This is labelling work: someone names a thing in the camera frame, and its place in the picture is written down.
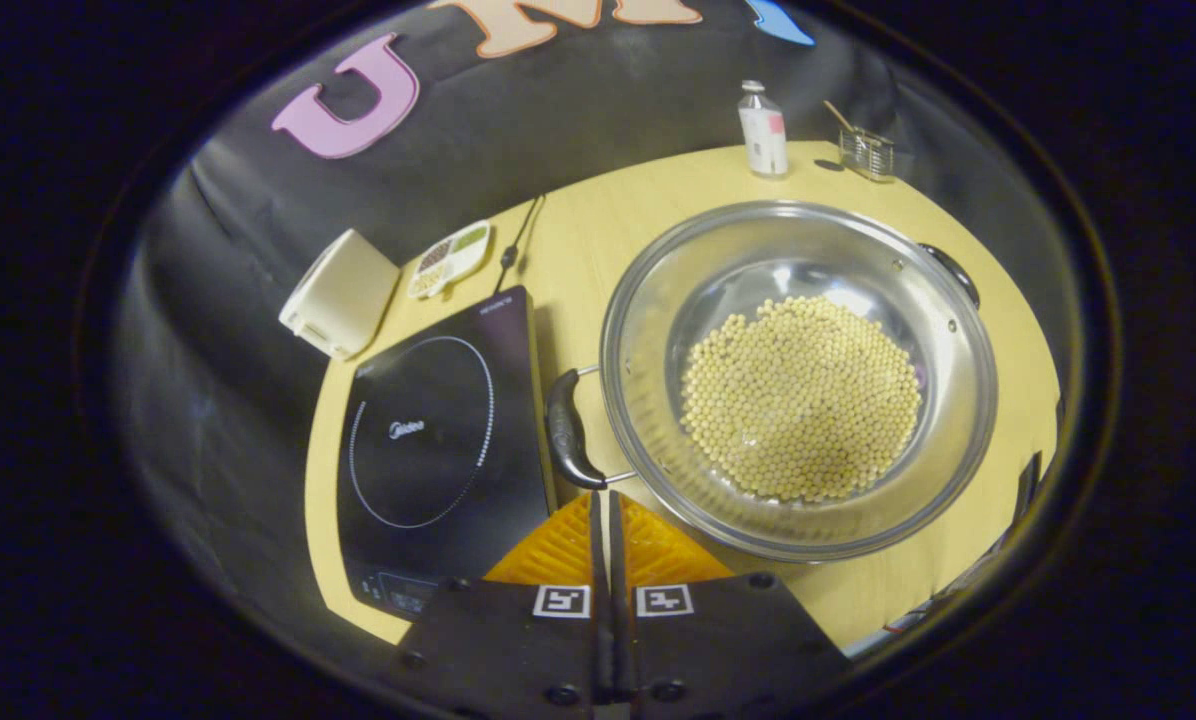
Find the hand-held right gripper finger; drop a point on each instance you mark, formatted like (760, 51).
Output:
(618, 600)
(599, 600)

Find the black induction cooktop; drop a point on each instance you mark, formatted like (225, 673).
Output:
(428, 430)

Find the pile of soybeans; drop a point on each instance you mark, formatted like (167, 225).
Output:
(803, 400)

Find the white divided dish with grains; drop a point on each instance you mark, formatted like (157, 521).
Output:
(448, 260)

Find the white boxy appliance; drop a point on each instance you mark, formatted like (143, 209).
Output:
(343, 295)

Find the black backdrop cloth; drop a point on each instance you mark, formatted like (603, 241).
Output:
(578, 130)

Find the white bottle with red label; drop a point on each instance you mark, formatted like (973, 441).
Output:
(764, 135)

